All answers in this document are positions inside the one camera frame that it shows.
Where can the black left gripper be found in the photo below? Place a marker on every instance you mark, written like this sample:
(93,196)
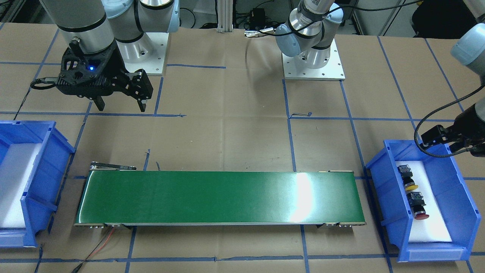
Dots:
(471,123)

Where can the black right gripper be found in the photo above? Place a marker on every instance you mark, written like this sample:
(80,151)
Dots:
(117,63)

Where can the yellow push button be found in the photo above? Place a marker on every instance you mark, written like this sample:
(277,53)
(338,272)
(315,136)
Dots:
(406,175)

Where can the red push button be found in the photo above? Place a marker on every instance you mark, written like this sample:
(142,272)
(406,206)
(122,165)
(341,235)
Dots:
(417,204)

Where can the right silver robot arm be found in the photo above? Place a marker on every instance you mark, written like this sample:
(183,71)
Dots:
(98,23)

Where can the blue bin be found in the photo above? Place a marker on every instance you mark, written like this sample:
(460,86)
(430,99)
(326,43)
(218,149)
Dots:
(449,232)
(40,198)

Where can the green conveyor belt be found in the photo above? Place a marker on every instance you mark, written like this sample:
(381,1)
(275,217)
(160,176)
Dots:
(152,198)

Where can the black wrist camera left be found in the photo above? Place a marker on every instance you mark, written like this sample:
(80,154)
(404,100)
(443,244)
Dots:
(438,135)

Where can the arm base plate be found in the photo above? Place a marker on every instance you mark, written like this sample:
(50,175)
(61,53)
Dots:
(148,53)
(313,64)

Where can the aluminium frame post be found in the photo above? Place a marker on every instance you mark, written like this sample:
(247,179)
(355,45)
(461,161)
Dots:
(225,16)

